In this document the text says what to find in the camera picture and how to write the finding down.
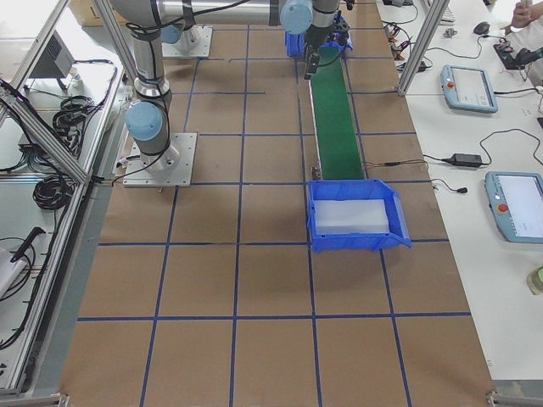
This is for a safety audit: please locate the cardboard box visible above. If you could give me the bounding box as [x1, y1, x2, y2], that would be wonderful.
[69, 0, 103, 27]

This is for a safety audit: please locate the green conveyor belt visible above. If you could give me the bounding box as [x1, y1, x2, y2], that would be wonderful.
[310, 47, 365, 181]

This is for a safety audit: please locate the black computer mouse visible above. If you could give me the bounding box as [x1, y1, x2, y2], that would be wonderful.
[473, 21, 490, 36]

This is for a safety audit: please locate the white foam pad right bin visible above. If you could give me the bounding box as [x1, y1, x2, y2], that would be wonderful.
[314, 199, 389, 235]

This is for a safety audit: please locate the black power adapter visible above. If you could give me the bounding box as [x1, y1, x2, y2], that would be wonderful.
[449, 153, 484, 168]

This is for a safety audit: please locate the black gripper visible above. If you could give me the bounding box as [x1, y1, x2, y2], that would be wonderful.
[304, 24, 334, 55]

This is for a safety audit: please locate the near teach pendant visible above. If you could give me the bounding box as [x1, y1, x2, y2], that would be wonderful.
[484, 171, 542, 244]

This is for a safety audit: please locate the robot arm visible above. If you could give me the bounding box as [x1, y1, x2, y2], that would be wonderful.
[111, 1, 339, 49]
[111, 1, 171, 170]

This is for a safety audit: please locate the blue plastic bin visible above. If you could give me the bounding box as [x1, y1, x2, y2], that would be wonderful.
[284, 12, 354, 59]
[307, 179, 411, 253]

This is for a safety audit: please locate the aluminium frame post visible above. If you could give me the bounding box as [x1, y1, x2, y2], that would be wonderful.
[397, 0, 449, 96]

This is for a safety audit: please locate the far teach pendant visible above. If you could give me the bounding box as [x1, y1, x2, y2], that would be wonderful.
[440, 64, 498, 114]

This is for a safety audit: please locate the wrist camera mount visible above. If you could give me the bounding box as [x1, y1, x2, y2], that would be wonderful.
[304, 51, 320, 80]

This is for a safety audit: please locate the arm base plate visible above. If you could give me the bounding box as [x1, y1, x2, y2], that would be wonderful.
[121, 133, 198, 187]
[162, 25, 213, 59]

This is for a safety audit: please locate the left blue plastic bin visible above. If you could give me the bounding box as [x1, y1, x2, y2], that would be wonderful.
[284, 12, 354, 59]

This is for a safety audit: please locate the teach pendant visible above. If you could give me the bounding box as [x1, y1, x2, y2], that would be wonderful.
[440, 64, 498, 114]
[484, 171, 542, 244]

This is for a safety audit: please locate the right blue plastic bin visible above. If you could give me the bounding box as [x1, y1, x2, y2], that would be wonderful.
[307, 179, 411, 253]

